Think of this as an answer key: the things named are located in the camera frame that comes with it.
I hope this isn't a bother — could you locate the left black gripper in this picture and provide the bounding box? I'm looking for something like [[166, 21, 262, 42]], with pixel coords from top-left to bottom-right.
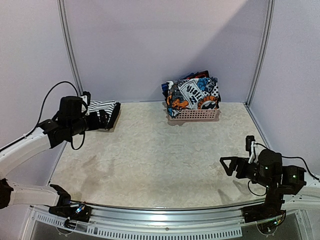
[[68, 108, 110, 137]]

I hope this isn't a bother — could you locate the black white striped tank top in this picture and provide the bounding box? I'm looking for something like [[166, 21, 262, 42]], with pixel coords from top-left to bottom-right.
[[85, 100, 116, 116]]

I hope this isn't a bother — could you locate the colourful printed clothes pile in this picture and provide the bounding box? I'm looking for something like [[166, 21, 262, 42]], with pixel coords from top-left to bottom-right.
[[161, 70, 221, 110]]

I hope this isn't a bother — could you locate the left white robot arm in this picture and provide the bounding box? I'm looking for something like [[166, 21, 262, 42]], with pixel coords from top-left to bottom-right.
[[0, 92, 121, 217]]

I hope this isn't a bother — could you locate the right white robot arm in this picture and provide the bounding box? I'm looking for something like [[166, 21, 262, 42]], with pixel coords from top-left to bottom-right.
[[219, 149, 307, 223]]

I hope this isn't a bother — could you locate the pink plastic laundry basket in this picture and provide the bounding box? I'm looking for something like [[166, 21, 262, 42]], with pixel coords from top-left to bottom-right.
[[166, 107, 220, 122]]

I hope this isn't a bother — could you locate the folded black shirt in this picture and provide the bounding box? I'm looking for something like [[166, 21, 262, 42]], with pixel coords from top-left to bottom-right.
[[104, 102, 121, 130]]

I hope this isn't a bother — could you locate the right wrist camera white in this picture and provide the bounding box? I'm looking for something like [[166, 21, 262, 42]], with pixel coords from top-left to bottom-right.
[[245, 135, 257, 164]]

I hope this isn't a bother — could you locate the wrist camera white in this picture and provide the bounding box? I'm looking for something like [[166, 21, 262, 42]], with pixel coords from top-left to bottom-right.
[[80, 91, 91, 105], [245, 135, 257, 164]]

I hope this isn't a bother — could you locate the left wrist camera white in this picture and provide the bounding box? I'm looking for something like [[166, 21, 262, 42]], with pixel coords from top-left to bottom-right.
[[80, 91, 91, 105]]

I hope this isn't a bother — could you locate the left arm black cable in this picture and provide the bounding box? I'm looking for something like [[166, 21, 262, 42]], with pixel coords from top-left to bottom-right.
[[0, 80, 86, 153]]

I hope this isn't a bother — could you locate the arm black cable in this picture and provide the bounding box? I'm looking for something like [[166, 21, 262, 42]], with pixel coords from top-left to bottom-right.
[[247, 142, 320, 197], [0, 80, 86, 153]]

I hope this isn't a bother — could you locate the aluminium front rail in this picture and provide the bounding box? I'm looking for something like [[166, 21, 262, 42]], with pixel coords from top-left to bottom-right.
[[22, 199, 311, 240]]

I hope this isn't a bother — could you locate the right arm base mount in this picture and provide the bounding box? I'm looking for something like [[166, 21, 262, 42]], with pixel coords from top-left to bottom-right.
[[241, 200, 287, 236]]

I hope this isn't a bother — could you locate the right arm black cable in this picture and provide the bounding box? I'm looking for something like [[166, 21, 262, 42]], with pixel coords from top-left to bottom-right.
[[247, 142, 320, 197]]

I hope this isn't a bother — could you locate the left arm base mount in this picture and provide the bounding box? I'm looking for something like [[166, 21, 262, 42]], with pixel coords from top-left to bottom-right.
[[48, 184, 93, 229]]

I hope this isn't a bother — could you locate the right aluminium frame post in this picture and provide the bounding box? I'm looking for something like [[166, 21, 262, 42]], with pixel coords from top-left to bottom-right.
[[245, 0, 275, 108]]

